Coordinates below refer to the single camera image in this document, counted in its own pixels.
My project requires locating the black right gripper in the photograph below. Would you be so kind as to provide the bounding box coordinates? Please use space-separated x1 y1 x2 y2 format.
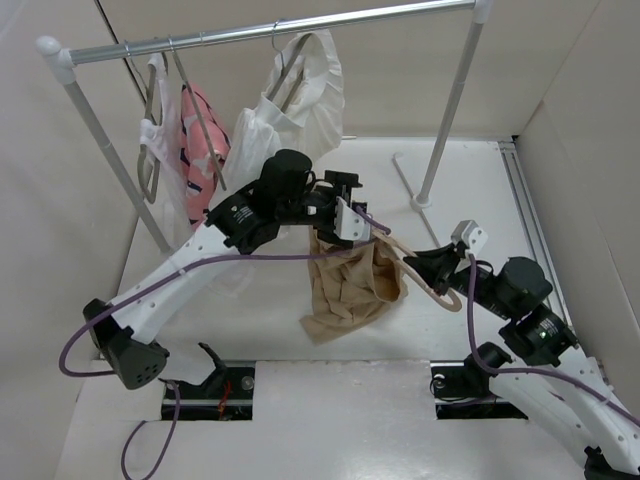
403 240 514 319

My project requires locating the beige wooden hanger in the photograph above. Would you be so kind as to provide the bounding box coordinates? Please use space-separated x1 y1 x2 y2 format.
376 232 462 313

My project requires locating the beige t shirt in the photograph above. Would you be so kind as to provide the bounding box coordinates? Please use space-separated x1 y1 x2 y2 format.
300 232 408 345

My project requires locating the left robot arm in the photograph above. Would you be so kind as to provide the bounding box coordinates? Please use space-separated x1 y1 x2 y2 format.
83 149 371 390

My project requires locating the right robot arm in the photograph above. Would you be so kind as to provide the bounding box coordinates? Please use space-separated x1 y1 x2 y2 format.
404 244 639 479

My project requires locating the grey hanger with blouse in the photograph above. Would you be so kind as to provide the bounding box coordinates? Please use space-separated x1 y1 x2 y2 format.
266 19 311 114

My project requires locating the grey hanger with pink garment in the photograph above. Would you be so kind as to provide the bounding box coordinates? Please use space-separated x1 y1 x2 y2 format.
167 34 229 192

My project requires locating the white pleated blouse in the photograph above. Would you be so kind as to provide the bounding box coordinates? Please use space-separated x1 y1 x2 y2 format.
222 29 345 193

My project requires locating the pink patterned garment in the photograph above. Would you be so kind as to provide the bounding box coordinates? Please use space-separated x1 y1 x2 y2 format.
180 83 231 230

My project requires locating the white tank top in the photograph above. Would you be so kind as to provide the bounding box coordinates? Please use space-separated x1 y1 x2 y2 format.
147 72 192 241

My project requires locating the silver white clothes rack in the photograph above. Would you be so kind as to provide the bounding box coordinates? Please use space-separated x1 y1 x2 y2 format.
35 1 493 253

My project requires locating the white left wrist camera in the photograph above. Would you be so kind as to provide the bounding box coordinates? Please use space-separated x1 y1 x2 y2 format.
333 197 371 242

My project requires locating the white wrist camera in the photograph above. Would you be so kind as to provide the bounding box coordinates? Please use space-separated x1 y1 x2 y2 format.
451 220 489 259
333 197 371 242

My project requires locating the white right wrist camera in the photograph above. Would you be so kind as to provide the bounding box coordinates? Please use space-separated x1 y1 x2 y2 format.
451 220 489 259

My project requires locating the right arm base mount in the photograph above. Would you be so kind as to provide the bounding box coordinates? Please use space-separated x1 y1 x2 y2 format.
429 353 528 420

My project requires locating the aluminium rail on table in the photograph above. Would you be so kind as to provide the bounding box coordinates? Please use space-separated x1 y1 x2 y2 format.
498 141 572 325

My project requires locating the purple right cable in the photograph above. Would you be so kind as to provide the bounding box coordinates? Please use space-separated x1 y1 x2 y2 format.
464 251 640 431

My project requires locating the purple cable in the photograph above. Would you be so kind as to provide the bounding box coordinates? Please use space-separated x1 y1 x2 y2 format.
464 251 640 431
58 204 391 478

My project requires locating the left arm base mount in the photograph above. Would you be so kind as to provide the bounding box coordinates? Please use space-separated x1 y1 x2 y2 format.
160 342 256 422

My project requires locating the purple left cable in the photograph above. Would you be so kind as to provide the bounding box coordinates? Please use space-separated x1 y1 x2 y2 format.
58 204 391 478

